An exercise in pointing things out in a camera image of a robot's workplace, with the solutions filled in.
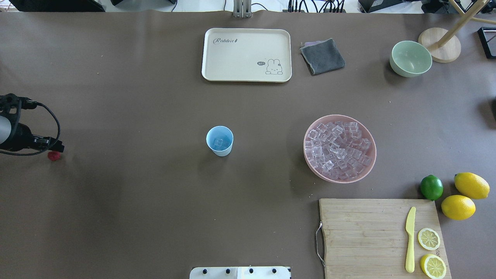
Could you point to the light blue plastic cup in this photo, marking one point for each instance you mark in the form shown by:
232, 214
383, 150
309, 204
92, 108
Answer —
219, 131

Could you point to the lemon slice near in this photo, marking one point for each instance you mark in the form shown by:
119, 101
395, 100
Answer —
433, 266

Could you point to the lemon slice far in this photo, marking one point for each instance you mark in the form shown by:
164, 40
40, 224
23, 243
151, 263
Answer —
429, 239

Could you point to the pink bowl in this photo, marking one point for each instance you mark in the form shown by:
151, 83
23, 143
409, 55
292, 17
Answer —
312, 170

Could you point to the yellow plastic knife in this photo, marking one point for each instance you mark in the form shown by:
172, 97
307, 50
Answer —
410, 229

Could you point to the wooden cup stand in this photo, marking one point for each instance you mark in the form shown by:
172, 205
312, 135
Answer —
442, 44

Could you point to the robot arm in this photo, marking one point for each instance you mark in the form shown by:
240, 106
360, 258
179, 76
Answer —
16, 138

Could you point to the red strawberry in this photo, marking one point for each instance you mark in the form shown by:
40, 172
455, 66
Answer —
53, 155

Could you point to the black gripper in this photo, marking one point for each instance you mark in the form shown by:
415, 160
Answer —
21, 136

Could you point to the whole yellow lemon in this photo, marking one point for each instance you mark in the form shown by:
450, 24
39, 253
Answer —
471, 185
458, 207

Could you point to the wooden cutting board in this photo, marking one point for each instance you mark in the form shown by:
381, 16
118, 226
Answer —
365, 238

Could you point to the green lime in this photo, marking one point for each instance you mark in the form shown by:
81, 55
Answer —
431, 187

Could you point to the pile of ice cubes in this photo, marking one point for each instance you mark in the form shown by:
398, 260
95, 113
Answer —
337, 151

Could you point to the pale green bowl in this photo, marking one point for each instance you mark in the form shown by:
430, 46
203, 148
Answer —
410, 59

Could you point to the cream rabbit tray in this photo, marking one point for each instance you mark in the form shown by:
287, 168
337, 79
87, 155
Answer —
247, 55

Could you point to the lemon slice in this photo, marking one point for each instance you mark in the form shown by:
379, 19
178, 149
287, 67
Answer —
429, 239
433, 266

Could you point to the grey folded cloth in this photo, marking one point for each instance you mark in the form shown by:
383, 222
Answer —
322, 56

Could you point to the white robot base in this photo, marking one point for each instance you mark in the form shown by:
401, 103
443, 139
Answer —
241, 272

